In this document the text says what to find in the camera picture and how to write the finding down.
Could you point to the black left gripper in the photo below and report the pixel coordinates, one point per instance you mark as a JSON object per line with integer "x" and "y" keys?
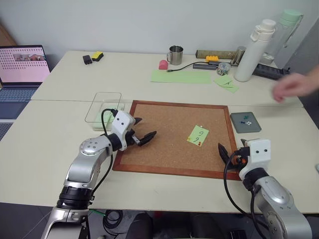
{"x": 130, "y": 139}

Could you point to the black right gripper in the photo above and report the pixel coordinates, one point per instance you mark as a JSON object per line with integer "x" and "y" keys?
{"x": 239, "y": 159}

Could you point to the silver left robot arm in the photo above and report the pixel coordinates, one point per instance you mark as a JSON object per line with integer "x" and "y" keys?
{"x": 79, "y": 171}

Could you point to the person's bare forearm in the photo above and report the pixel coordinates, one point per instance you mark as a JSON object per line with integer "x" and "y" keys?
{"x": 314, "y": 81}

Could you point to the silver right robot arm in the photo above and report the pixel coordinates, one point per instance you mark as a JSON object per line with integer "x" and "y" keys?
{"x": 279, "y": 199}

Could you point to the wood-framed cork board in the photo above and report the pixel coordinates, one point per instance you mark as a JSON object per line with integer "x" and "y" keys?
{"x": 169, "y": 139}

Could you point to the green handwritten paper note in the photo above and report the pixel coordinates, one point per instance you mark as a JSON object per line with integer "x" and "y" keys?
{"x": 198, "y": 134}

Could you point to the person's bare hand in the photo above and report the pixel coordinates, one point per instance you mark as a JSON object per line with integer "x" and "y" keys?
{"x": 291, "y": 85}

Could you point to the grey flat tray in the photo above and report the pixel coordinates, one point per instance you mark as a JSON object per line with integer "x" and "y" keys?
{"x": 245, "y": 127}

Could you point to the clear plastic container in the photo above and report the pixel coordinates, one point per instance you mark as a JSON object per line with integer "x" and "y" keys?
{"x": 94, "y": 109}

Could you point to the long green paper sheet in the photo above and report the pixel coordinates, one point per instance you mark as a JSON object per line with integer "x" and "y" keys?
{"x": 179, "y": 76}

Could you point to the pink rounded block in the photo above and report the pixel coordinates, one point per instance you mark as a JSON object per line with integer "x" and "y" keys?
{"x": 163, "y": 65}

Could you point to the stainless steel mug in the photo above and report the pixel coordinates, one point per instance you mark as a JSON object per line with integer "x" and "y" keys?
{"x": 176, "y": 56}

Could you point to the long black power strip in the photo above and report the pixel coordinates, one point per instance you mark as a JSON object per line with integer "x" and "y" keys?
{"x": 269, "y": 71}

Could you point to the yellow black sponge eraser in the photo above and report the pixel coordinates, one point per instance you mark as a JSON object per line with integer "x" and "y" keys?
{"x": 97, "y": 56}

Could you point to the grey usb hub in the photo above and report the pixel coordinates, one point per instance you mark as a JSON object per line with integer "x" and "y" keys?
{"x": 204, "y": 66}

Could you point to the small black block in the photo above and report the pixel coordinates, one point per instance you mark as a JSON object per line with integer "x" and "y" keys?
{"x": 87, "y": 60}

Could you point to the small steel cylinder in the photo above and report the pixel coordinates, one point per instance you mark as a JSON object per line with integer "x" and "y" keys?
{"x": 238, "y": 56}

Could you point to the yellow toy brick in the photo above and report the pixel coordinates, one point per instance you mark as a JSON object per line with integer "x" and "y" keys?
{"x": 212, "y": 58}

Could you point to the white insulated bottle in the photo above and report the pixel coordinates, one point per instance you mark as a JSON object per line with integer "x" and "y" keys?
{"x": 251, "y": 54}

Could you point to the dark rounded shape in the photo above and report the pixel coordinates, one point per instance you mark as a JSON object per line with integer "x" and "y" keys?
{"x": 139, "y": 225}

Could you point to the long brass-coloured bar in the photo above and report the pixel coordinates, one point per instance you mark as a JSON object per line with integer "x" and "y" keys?
{"x": 214, "y": 52}

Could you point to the clear bottle with green lid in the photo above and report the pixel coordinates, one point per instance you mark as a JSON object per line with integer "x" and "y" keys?
{"x": 286, "y": 32}

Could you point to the open laptop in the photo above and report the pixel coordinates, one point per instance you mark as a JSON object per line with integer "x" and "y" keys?
{"x": 20, "y": 74}

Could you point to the grey mesh pad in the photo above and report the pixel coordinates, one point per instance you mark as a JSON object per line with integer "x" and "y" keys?
{"x": 5, "y": 130}

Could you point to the brown wooden panel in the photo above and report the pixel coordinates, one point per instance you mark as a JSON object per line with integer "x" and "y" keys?
{"x": 6, "y": 36}

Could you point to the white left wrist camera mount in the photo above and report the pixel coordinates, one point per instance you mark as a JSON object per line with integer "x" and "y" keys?
{"x": 122, "y": 123}

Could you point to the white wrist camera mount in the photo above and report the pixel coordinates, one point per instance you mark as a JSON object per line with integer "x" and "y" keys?
{"x": 259, "y": 154}
{"x": 122, "y": 123}

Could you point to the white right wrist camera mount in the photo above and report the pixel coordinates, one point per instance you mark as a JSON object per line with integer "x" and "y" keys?
{"x": 259, "y": 154}

